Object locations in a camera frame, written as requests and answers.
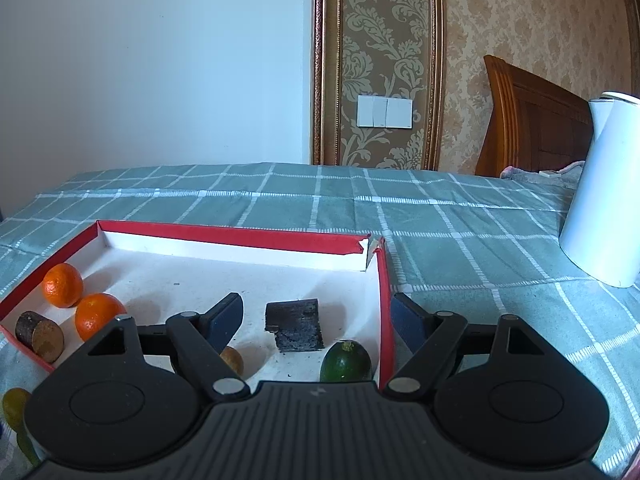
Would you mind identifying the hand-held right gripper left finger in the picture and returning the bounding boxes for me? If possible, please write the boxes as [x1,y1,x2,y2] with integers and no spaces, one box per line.
[85,292,252,402]

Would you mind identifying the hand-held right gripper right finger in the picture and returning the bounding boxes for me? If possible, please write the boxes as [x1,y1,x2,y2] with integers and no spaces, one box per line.
[382,292,547,401]

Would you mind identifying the small brown fruit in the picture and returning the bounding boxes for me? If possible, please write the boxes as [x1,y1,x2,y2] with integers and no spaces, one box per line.
[220,345,245,377]

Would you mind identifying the red cardboard box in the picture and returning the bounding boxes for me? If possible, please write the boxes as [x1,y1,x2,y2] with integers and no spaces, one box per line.
[0,219,393,391]

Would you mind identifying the cut green fruit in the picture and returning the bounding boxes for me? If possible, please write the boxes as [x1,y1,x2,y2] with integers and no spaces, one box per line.
[320,339,373,383]

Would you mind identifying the orange tangerine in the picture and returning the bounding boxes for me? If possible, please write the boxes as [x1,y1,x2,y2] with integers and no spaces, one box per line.
[42,263,84,309]
[75,293,127,342]

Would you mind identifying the green checked tablecloth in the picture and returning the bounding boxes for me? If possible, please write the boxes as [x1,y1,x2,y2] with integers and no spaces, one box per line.
[0,162,640,480]

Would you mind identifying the round dark sugarcane piece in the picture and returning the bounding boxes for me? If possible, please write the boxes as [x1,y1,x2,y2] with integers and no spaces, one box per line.
[15,311,66,364]

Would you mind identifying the pink blanket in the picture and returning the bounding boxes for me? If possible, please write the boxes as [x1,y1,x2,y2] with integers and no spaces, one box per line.
[500,160,586,190]

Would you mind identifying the white electric kettle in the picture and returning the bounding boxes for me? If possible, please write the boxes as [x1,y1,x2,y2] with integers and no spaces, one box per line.
[559,91,640,288]

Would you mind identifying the yellow green fruit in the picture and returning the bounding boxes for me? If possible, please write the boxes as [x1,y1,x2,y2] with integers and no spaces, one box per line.
[2,387,42,467]

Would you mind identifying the wooden headboard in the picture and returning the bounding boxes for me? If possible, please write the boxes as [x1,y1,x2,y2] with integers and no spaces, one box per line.
[475,55,596,177]

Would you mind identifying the white wall switch panel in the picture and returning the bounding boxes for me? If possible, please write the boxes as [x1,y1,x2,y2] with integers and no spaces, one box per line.
[357,95,414,130]

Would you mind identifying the gold wall moulding frame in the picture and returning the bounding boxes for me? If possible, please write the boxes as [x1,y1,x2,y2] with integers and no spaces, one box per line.
[310,0,445,171]

